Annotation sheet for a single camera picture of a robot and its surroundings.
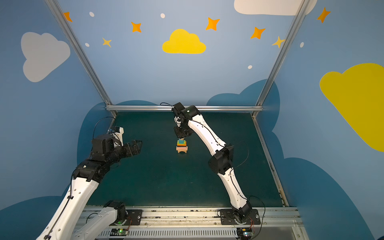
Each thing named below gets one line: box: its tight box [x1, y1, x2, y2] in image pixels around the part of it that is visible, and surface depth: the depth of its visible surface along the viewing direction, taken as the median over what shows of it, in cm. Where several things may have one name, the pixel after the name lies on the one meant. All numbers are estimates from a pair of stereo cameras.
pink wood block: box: [176, 146, 188, 151], surface depth 98 cm
